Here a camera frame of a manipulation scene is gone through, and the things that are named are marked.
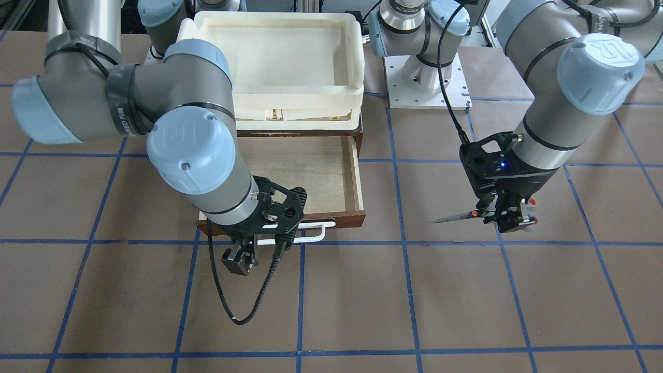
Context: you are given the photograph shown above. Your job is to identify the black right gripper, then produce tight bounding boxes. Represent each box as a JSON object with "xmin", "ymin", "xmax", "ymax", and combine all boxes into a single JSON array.
[{"xmin": 222, "ymin": 176, "xmax": 307, "ymax": 276}]

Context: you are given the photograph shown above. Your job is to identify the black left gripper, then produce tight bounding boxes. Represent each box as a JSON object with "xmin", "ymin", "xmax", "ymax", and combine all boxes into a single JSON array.
[{"xmin": 460, "ymin": 132, "xmax": 550, "ymax": 232}]

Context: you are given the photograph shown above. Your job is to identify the orange grey scissors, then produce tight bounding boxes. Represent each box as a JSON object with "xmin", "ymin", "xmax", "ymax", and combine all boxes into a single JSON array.
[{"xmin": 431, "ymin": 202, "xmax": 539, "ymax": 230}]

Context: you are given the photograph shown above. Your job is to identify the wooden drawer with white handle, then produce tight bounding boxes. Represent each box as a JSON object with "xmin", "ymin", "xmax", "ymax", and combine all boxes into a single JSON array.
[{"xmin": 197, "ymin": 136, "xmax": 366, "ymax": 246}]

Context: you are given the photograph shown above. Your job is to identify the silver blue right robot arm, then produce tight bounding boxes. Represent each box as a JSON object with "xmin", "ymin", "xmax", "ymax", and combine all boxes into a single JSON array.
[{"xmin": 11, "ymin": 1, "xmax": 307, "ymax": 276}]

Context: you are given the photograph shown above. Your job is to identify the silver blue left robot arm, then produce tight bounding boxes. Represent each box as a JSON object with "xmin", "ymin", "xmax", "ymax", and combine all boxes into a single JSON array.
[{"xmin": 367, "ymin": 1, "xmax": 661, "ymax": 232}]

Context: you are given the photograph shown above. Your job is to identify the brown wooden drawer cabinet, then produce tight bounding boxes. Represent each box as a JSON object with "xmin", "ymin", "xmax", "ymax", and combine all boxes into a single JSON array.
[{"xmin": 237, "ymin": 118, "xmax": 363, "ymax": 153}]

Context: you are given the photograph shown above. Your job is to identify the white plastic storage box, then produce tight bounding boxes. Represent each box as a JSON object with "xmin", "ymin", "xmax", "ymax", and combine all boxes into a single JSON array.
[{"xmin": 178, "ymin": 10, "xmax": 365, "ymax": 132}]

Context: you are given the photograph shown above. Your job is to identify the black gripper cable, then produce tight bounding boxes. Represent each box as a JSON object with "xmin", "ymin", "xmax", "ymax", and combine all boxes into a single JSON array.
[{"xmin": 206, "ymin": 218, "xmax": 291, "ymax": 326}]

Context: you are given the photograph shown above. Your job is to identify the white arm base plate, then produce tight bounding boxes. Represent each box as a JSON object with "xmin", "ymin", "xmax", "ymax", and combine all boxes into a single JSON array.
[{"xmin": 384, "ymin": 55, "xmax": 473, "ymax": 110}]

